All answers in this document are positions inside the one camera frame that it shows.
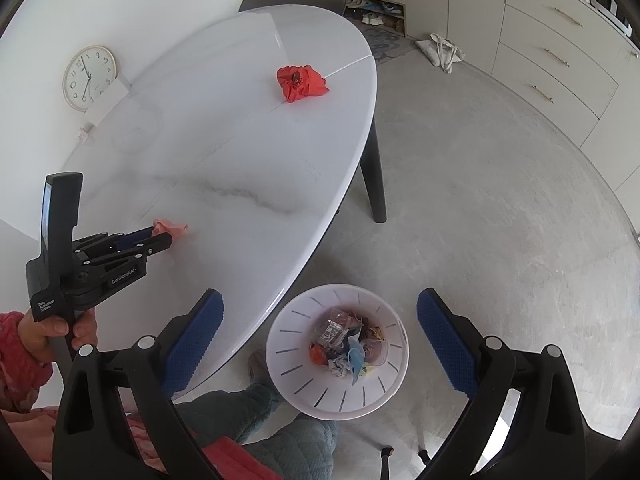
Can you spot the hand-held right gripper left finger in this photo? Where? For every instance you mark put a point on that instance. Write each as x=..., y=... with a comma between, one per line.
x=195, y=340

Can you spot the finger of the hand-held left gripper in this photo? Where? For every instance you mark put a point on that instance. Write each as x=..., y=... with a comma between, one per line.
x=135, y=236
x=155, y=246

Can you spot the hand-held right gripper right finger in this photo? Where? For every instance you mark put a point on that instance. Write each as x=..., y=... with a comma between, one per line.
x=447, y=345

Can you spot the pink paper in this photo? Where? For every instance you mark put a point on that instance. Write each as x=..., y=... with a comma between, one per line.
x=172, y=227

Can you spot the blue face mask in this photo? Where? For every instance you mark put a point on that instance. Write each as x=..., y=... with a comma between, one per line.
x=357, y=357

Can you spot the white slotted trash bin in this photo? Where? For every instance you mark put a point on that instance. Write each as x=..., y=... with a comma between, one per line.
x=295, y=310

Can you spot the person's left forearm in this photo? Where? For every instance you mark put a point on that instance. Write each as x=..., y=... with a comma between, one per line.
x=20, y=375

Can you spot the person's left hand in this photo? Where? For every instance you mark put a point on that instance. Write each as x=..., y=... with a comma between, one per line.
x=85, y=327

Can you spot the grey slipper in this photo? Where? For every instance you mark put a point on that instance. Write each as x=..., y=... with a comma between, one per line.
x=259, y=367

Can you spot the pink clear plastic wrapper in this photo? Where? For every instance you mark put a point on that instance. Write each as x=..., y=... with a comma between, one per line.
x=376, y=351

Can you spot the small white plug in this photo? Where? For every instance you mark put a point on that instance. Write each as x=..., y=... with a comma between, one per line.
x=85, y=132

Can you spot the black furniture leg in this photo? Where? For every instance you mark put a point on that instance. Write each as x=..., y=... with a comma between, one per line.
x=385, y=462
x=424, y=456

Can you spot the small red wrapper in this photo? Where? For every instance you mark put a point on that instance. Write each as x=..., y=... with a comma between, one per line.
x=317, y=354

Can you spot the white card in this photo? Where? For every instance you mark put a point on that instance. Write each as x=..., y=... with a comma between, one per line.
x=114, y=101

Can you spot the person's teal quilted leg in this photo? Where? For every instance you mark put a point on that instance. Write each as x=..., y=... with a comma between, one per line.
x=295, y=445

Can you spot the dark table leg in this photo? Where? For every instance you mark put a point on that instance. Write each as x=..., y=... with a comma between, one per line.
x=374, y=175

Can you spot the red crumpled paper ball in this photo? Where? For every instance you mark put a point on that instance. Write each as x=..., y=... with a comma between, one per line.
x=305, y=85

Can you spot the white cloth tote bag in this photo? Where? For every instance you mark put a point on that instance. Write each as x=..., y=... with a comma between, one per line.
x=442, y=50

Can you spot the grey patterned rug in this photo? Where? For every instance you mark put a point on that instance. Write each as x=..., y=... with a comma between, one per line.
x=392, y=45

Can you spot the beige drawer cabinet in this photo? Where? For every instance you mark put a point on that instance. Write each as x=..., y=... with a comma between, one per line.
x=560, y=60

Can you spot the blue and white shoe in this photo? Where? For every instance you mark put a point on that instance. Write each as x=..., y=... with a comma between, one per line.
x=387, y=8

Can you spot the white microwave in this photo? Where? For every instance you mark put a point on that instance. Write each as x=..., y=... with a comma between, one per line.
x=612, y=7

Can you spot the round white wall clock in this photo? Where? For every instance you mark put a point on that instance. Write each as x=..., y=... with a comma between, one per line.
x=90, y=79

